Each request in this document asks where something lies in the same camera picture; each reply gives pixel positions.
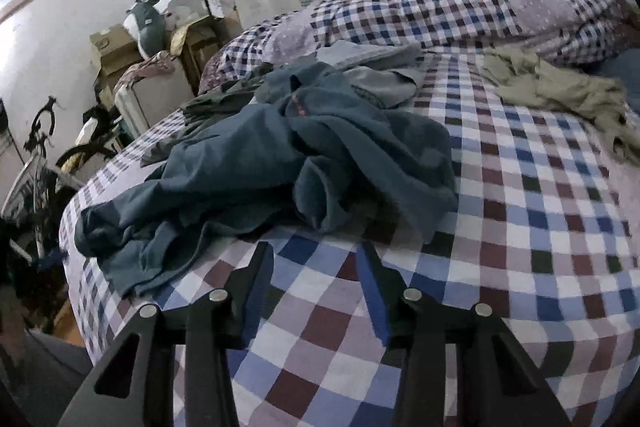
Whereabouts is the bicycle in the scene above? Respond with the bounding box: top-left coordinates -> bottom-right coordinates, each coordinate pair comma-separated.
0,94 -> 136,268

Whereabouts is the checked quilt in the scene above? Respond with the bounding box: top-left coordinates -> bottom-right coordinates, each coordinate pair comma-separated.
200,0 -> 636,92

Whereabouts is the cardboard box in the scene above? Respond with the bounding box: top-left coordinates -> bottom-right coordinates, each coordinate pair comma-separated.
89,24 -> 143,70
170,14 -> 241,92

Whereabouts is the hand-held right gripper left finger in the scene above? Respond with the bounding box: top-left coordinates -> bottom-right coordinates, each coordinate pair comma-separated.
57,241 -> 275,427

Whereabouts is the dark green garment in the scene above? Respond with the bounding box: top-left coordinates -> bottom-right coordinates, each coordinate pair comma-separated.
141,63 -> 273,168

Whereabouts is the white storage case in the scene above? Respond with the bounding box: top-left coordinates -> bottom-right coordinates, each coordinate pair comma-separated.
114,54 -> 193,132

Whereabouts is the teal long-sleeved shirt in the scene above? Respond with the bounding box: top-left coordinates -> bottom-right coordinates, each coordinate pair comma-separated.
75,62 -> 460,300

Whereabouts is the khaki garment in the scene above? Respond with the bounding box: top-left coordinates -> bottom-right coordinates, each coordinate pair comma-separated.
475,46 -> 640,168

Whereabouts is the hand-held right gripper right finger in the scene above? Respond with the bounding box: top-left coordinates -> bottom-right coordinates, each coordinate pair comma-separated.
356,239 -> 573,427

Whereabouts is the grey white plush toy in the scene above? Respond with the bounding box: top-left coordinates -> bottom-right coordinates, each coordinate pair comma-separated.
122,0 -> 168,58

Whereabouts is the blue printed pillow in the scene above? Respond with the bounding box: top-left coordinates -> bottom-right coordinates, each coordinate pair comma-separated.
592,49 -> 640,118

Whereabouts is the bed with checkered sheet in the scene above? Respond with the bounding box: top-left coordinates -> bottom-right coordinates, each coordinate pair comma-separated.
59,44 -> 640,427

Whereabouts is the pink floral cloth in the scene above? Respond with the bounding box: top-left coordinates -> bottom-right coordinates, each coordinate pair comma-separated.
117,51 -> 176,90

